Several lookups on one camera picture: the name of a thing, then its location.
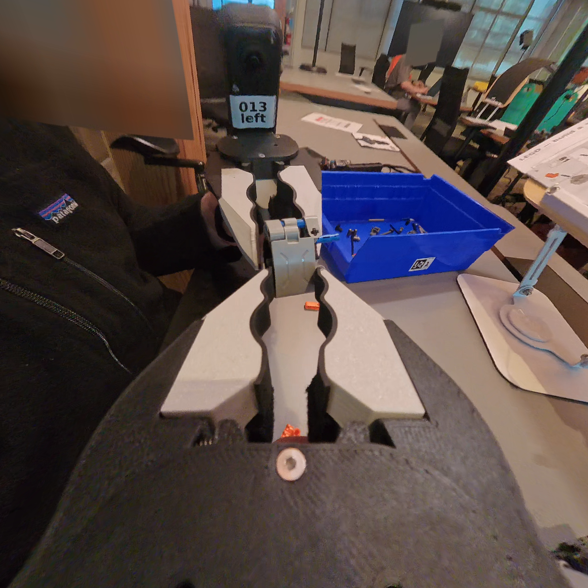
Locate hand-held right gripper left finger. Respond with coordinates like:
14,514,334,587
161,269,271,420

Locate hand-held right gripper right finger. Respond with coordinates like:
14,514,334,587
315,269,426,420

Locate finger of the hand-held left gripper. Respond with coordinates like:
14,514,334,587
218,168,261,269
278,165,323,221

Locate small dark block parts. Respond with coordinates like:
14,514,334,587
335,218,425,258

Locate black and white sheet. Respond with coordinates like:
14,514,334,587
351,132,401,152

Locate black high back chair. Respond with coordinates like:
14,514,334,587
420,66,469,154

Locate grey block module blue pin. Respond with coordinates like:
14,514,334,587
264,217,341,298

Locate blue plastic bin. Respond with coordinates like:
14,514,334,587
320,171,515,284

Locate white printed paper sheet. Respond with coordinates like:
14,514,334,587
301,111,361,135

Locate person's left forearm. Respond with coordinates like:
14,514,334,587
124,190,244,276

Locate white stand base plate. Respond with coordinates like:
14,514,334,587
457,273,588,405

